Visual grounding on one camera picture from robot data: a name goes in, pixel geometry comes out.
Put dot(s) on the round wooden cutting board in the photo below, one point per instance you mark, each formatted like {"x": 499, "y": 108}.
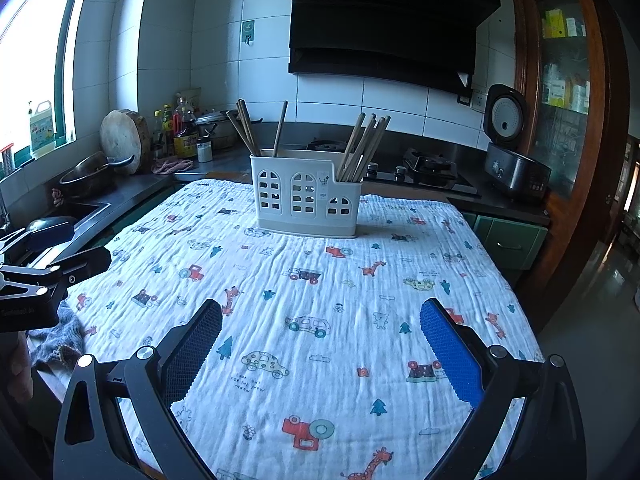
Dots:
{"x": 120, "y": 137}

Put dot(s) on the green base cabinet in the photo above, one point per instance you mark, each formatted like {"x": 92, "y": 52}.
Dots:
{"x": 505, "y": 240}

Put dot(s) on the steel sink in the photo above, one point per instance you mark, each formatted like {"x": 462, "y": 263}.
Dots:
{"x": 82, "y": 210}

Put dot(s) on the white wall socket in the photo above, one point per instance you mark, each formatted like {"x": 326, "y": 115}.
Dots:
{"x": 479, "y": 101}

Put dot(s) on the small white jar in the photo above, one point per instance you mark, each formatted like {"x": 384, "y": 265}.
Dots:
{"x": 204, "y": 151}

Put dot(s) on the person's left forearm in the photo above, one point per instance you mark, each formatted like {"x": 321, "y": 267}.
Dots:
{"x": 15, "y": 365}

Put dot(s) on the white plastic chopstick holder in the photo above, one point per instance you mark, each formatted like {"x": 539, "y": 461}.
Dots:
{"x": 305, "y": 210}

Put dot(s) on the dark yellow-label oil bottle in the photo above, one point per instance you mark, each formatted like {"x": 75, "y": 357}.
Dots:
{"x": 185, "y": 135}

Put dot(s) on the wall hook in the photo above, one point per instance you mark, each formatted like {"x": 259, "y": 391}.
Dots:
{"x": 247, "y": 30}

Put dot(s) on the grey patterned cloth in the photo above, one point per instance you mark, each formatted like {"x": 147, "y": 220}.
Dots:
{"x": 55, "y": 335}

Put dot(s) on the clear detergent jug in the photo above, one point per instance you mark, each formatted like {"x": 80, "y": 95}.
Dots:
{"x": 42, "y": 130}

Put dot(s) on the pink cloth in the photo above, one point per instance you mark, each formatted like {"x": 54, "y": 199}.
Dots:
{"x": 172, "y": 165}

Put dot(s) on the white printed blanket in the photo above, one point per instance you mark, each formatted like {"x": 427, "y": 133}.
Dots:
{"x": 320, "y": 280}

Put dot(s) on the green framed window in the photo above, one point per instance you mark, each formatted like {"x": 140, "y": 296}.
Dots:
{"x": 62, "y": 110}

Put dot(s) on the green-capped bottle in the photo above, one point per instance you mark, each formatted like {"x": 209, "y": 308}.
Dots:
{"x": 167, "y": 122}

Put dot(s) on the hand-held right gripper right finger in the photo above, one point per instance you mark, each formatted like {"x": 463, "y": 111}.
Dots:
{"x": 450, "y": 355}

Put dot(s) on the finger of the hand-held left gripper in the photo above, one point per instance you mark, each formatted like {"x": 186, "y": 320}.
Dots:
{"x": 50, "y": 232}
{"x": 82, "y": 265}

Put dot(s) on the yellow box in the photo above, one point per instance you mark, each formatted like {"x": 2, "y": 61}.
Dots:
{"x": 554, "y": 22}

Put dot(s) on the wooden glass-door cabinet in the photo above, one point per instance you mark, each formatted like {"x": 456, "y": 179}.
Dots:
{"x": 522, "y": 60}

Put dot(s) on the steel pressure cooker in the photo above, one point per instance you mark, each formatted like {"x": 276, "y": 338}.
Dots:
{"x": 212, "y": 132}

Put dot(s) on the black range hood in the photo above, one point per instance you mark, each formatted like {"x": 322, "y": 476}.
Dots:
{"x": 390, "y": 35}

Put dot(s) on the black gas stove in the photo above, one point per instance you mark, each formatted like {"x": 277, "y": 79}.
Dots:
{"x": 425, "y": 171}

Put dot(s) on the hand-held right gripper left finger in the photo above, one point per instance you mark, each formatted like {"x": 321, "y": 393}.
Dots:
{"x": 192, "y": 345}

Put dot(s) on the yellow-capped bottle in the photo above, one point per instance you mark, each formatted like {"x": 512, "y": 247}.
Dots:
{"x": 157, "y": 132}

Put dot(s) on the black rice cooker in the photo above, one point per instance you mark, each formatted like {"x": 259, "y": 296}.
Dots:
{"x": 515, "y": 175}

